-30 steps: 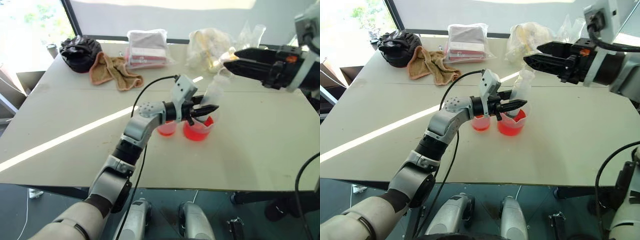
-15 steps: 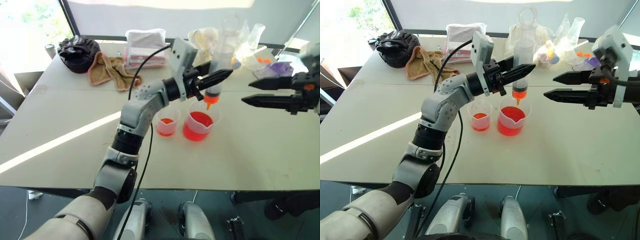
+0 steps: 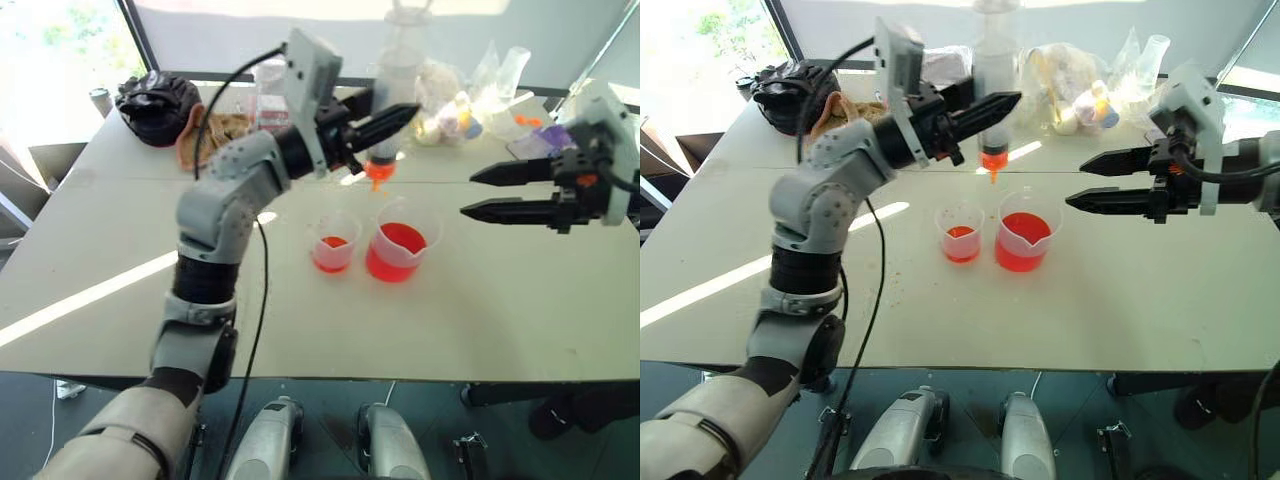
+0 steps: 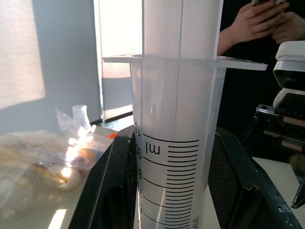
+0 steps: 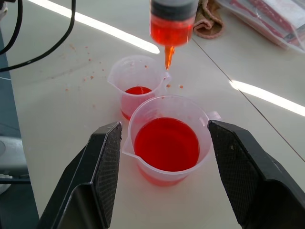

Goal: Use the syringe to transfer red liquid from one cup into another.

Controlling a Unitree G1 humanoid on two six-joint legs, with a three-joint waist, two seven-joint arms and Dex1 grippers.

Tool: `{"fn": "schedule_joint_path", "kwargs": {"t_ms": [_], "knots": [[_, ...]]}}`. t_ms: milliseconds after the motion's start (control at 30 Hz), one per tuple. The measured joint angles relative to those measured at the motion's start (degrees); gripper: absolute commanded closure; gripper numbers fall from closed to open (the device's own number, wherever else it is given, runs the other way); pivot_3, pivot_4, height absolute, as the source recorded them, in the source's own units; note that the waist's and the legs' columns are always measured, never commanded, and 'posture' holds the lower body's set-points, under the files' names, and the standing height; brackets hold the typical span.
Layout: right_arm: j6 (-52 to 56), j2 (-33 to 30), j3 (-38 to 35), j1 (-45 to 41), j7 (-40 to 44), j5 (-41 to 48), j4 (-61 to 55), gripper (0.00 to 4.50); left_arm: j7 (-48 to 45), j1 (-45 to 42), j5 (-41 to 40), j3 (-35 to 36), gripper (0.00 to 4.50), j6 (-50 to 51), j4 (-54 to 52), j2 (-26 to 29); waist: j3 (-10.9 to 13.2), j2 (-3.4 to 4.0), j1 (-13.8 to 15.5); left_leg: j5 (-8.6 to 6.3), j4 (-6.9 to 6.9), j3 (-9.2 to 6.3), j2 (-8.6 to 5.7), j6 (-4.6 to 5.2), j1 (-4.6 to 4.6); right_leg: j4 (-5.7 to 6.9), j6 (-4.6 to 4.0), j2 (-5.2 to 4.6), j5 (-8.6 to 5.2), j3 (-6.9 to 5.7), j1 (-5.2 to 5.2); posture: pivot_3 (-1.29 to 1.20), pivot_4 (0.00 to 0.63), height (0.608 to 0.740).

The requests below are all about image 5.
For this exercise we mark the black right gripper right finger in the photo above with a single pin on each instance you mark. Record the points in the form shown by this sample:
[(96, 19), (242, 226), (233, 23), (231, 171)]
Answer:
[(252, 171)]

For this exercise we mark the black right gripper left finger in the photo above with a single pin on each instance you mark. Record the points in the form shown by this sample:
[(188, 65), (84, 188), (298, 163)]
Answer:
[(95, 171)]

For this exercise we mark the clear syringe with red liquid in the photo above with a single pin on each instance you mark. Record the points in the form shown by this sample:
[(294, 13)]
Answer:
[(170, 23)]

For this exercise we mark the clear plastic cup, much liquid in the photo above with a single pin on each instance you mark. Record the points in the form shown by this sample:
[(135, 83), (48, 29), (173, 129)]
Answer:
[(168, 143)]

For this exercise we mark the clear plastic cup, little liquid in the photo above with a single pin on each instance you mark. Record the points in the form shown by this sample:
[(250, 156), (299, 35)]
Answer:
[(137, 83)]

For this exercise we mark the grey white machine base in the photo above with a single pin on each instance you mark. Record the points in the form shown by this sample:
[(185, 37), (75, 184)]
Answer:
[(10, 152)]

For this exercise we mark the clear bag with red packs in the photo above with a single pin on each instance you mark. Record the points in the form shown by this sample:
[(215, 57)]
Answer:
[(269, 19)]

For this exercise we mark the tan folded cloth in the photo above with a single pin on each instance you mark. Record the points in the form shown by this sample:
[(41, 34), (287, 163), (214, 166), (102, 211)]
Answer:
[(208, 22)]

